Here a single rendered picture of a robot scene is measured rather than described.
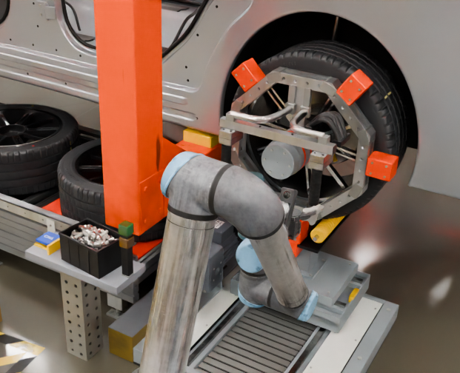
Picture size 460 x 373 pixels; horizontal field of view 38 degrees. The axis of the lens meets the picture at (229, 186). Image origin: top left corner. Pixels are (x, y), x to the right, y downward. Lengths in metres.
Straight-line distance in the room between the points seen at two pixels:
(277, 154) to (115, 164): 0.58
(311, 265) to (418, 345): 0.55
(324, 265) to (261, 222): 1.53
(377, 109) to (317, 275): 0.83
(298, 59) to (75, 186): 1.11
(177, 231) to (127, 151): 0.93
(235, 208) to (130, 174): 1.04
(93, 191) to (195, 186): 1.47
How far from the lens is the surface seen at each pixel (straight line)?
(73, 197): 2.97
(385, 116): 2.40
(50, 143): 3.35
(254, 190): 1.42
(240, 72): 2.47
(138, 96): 2.30
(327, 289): 2.81
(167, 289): 1.54
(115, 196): 2.50
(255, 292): 1.95
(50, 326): 2.97
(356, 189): 2.42
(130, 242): 2.35
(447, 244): 3.71
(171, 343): 1.60
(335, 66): 2.40
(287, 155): 2.31
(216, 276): 2.70
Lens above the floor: 1.85
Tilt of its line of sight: 28 degrees down
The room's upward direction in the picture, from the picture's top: 2 degrees clockwise
